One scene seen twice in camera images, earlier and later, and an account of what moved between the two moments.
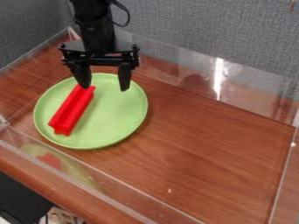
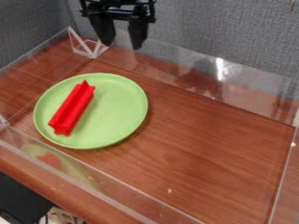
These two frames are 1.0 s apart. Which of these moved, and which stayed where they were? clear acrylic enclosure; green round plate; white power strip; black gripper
Moved: black gripper
Stayed: green round plate; clear acrylic enclosure; white power strip
